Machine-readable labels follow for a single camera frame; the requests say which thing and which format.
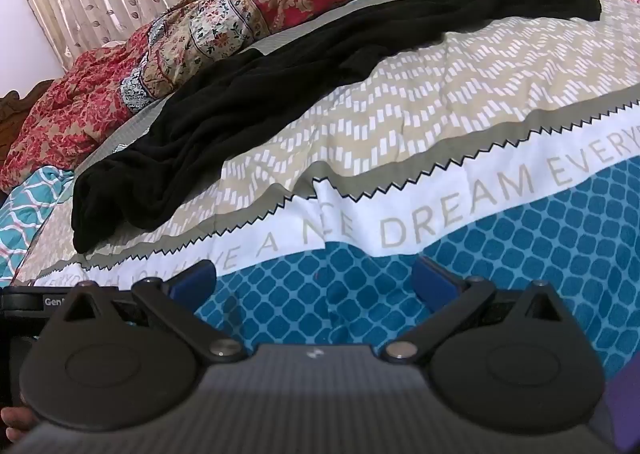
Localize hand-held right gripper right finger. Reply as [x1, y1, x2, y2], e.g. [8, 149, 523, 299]
[382, 257, 568, 363]

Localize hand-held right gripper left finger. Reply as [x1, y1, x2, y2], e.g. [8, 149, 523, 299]
[62, 267, 247, 364]

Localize black pants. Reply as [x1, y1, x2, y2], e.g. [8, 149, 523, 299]
[70, 0, 602, 253]

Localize person's left hand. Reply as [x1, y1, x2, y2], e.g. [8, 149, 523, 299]
[0, 405, 37, 442]

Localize teal lattice pillow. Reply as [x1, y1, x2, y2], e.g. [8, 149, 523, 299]
[0, 165, 76, 285]

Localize patterned bedsheet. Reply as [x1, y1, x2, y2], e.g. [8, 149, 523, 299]
[0, 0, 640, 385]

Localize purple cloth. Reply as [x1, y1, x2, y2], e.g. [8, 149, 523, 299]
[597, 369, 640, 454]

